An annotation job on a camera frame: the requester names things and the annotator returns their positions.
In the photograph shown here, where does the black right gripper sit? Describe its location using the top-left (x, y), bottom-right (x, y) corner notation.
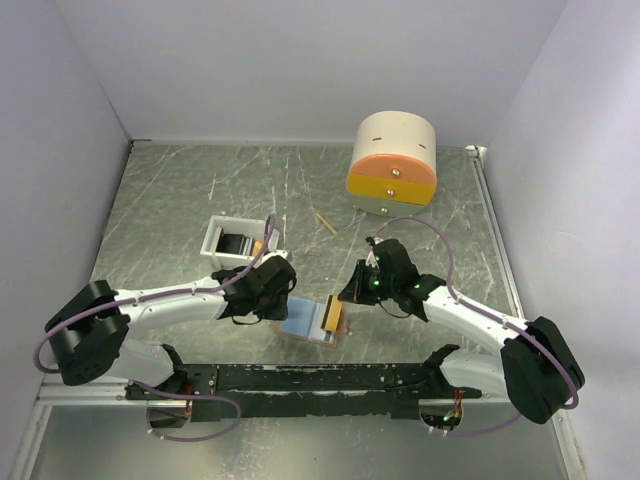
top-left (338, 259), bottom-right (398, 305)

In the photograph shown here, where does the gold striped card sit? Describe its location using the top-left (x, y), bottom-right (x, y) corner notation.
top-left (320, 295), bottom-right (343, 332)

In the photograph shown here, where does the pink leather card holder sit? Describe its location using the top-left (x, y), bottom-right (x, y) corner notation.
top-left (275, 297), bottom-right (347, 347)

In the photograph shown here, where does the white card storage box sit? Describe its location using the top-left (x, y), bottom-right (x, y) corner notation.
top-left (200, 215), bottom-right (268, 271)

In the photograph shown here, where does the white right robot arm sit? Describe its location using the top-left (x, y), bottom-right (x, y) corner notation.
top-left (338, 237), bottom-right (585, 424)

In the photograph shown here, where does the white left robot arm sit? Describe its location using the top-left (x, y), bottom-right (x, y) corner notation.
top-left (45, 253), bottom-right (297, 399)

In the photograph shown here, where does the white card stack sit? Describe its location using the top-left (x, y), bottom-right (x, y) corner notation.
top-left (239, 236), bottom-right (254, 256)

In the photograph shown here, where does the gold card stack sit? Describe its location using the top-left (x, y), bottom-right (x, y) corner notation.
top-left (251, 240), bottom-right (264, 257)

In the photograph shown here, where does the small wooden stick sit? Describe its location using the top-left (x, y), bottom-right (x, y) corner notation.
top-left (314, 211), bottom-right (338, 236)

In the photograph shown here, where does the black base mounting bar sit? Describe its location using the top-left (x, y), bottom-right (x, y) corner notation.
top-left (124, 362), bottom-right (484, 424)

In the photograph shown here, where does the round white drawer cabinet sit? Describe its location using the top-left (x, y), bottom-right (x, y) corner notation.
top-left (346, 111), bottom-right (438, 217)

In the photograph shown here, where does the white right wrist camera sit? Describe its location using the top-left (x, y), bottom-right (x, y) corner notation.
top-left (365, 236), bottom-right (382, 268)

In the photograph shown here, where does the aluminium right side rail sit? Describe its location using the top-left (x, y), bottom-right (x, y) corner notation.
top-left (464, 145), bottom-right (525, 318)

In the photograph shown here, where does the aluminium rail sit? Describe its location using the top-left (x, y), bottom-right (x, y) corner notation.
top-left (35, 374), bottom-right (129, 406)
top-left (464, 145), bottom-right (525, 318)

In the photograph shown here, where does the aluminium front rail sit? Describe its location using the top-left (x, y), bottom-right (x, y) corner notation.
top-left (35, 374), bottom-right (129, 406)

